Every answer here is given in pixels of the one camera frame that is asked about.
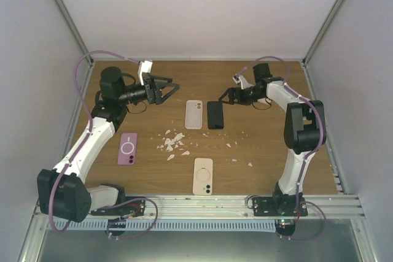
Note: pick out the aluminium rail frame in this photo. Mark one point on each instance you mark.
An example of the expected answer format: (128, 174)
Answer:
(233, 207)

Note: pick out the white paint chip patch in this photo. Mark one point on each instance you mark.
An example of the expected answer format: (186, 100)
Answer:
(173, 144)

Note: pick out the grey slotted cable duct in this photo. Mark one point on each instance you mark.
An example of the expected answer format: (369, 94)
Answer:
(99, 224)

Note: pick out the black smartphone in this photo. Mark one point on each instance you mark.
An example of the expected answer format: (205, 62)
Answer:
(215, 115)

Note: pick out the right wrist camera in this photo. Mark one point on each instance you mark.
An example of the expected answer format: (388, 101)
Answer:
(241, 81)

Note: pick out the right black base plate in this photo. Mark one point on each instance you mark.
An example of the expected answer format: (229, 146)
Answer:
(280, 206)

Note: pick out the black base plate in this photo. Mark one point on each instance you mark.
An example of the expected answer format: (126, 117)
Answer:
(132, 209)
(280, 206)

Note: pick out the right aluminium corner post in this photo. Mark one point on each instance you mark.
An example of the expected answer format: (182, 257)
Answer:
(333, 12)

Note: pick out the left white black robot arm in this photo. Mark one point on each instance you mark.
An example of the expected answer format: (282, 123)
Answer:
(62, 191)

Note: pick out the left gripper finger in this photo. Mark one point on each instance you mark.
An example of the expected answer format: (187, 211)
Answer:
(161, 97)
(154, 80)

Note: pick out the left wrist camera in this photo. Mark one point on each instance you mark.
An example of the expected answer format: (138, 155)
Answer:
(144, 68)

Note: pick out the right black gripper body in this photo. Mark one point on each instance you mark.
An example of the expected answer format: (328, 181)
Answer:
(247, 99)

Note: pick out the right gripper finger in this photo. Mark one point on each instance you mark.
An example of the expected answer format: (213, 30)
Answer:
(229, 93)
(227, 100)

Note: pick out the beige phone with ring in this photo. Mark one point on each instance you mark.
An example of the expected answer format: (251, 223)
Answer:
(202, 177)

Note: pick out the beige phone case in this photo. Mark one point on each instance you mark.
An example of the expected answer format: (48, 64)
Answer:
(194, 114)

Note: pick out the left aluminium corner post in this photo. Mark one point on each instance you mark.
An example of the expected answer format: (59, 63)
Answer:
(61, 6)

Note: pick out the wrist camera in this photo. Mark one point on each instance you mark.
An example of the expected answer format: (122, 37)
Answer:
(144, 68)
(241, 81)

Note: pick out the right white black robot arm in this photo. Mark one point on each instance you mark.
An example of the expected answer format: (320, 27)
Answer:
(304, 134)

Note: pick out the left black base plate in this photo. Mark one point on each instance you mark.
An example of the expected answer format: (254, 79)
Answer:
(132, 209)

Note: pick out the purple phone in case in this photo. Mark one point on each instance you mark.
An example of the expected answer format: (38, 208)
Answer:
(127, 149)

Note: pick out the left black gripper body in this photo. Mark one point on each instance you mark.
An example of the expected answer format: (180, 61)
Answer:
(150, 97)

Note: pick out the aluminium corner post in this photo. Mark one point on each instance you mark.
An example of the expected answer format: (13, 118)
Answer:
(61, 6)
(333, 12)

